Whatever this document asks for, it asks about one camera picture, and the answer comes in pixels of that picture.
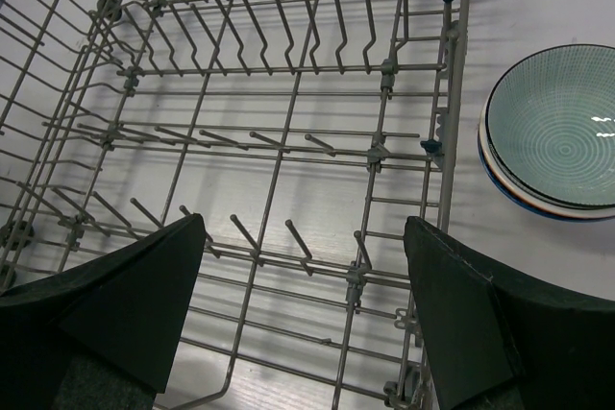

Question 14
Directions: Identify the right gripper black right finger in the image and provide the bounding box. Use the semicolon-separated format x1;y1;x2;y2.
404;217;614;409

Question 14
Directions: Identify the grey wire dish rack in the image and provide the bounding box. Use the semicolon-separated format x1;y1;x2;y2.
1;0;470;409

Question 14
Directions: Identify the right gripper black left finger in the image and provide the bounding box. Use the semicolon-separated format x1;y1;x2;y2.
1;214;206;409

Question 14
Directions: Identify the teal patterned bowl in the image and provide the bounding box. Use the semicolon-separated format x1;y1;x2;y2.
484;43;614;210

